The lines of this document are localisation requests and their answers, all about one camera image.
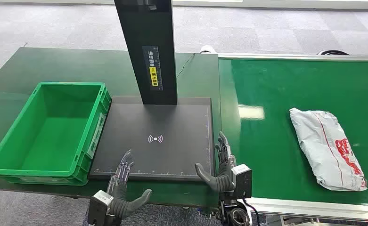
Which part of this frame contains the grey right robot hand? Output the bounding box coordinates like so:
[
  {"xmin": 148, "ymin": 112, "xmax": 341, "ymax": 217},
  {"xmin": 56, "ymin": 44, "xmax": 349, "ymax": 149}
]
[{"xmin": 195, "ymin": 131, "xmax": 237, "ymax": 192}]

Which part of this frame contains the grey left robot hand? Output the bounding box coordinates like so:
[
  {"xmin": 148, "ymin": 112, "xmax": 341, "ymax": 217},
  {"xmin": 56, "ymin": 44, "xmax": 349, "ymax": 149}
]
[{"xmin": 107, "ymin": 150, "xmax": 153, "ymax": 213}]

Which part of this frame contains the grey mailer package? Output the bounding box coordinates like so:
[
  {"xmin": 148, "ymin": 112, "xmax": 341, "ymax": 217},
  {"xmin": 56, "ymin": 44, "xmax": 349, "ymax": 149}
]
[{"xmin": 289, "ymin": 108, "xmax": 368, "ymax": 192}]

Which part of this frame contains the green conveyor belt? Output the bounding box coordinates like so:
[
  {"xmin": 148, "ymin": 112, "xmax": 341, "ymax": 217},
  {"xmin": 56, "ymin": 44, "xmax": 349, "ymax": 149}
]
[{"xmin": 219, "ymin": 58, "xmax": 368, "ymax": 207}]

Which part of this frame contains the green plastic crate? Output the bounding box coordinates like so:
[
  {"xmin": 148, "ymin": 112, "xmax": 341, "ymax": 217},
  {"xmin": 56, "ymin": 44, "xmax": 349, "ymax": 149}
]
[{"xmin": 0, "ymin": 82, "xmax": 112, "ymax": 186}]

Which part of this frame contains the yellow black column label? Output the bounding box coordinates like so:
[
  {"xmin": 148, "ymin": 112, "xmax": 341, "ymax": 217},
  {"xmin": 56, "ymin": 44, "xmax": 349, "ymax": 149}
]
[{"xmin": 142, "ymin": 46, "xmax": 164, "ymax": 92}]

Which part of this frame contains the dark green table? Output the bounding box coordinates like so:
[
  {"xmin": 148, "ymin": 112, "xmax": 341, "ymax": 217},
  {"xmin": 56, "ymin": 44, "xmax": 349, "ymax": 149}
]
[{"xmin": 0, "ymin": 47, "xmax": 227, "ymax": 209}]

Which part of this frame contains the black round floor object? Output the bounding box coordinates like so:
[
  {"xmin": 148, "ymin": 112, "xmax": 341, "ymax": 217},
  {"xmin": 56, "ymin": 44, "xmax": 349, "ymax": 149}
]
[{"xmin": 316, "ymin": 49, "xmax": 350, "ymax": 56}]

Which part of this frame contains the black scanner column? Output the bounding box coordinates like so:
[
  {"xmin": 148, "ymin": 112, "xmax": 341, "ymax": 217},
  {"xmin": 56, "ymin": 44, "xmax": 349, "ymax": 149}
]
[{"xmin": 114, "ymin": 0, "xmax": 179, "ymax": 105}]

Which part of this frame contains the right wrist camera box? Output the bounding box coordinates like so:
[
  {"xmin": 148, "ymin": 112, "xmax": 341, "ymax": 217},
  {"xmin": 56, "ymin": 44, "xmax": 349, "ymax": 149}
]
[{"xmin": 231, "ymin": 164, "xmax": 253, "ymax": 200}]

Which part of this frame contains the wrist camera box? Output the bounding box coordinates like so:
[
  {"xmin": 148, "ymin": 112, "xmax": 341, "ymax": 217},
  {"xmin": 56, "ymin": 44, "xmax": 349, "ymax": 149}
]
[
  {"xmin": 231, "ymin": 164, "xmax": 253, "ymax": 200},
  {"xmin": 88, "ymin": 190, "xmax": 114, "ymax": 226}
]

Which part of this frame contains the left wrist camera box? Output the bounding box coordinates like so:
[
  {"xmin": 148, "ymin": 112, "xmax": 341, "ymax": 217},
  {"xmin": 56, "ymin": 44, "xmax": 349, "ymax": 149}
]
[{"xmin": 88, "ymin": 190, "xmax": 114, "ymax": 226}]

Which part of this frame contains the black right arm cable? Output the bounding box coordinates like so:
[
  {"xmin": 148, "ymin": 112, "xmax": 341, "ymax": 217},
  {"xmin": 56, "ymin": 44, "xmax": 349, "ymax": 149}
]
[{"xmin": 242, "ymin": 199, "xmax": 261, "ymax": 226}]

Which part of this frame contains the black scanner base plate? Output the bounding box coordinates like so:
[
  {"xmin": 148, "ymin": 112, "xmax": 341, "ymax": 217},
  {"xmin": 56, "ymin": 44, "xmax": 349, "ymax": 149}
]
[{"xmin": 88, "ymin": 96, "xmax": 216, "ymax": 182}]

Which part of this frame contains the aluminium conveyor frame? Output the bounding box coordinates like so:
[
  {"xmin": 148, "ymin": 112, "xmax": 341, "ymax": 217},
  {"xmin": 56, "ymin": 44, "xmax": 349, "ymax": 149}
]
[{"xmin": 217, "ymin": 53, "xmax": 368, "ymax": 223}]

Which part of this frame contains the thin black table cable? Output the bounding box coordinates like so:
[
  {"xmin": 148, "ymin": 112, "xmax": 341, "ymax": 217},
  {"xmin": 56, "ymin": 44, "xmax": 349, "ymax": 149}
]
[{"xmin": 176, "ymin": 53, "xmax": 196, "ymax": 79}]

